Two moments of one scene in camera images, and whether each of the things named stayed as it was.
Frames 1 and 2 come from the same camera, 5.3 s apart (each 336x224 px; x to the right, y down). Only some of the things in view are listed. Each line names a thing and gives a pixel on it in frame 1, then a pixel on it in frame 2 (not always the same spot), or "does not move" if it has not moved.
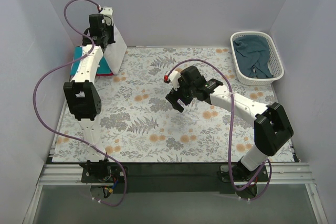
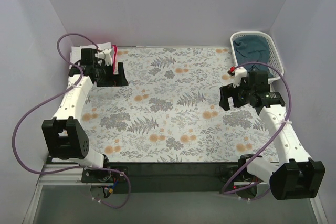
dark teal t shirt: (252, 53) does not move
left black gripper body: (109, 36) -> (111, 76)
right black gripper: (177, 97) -> (233, 97)
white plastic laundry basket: (274, 61) does not move
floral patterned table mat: (137, 124) does not move
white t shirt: (114, 52) -> (75, 54)
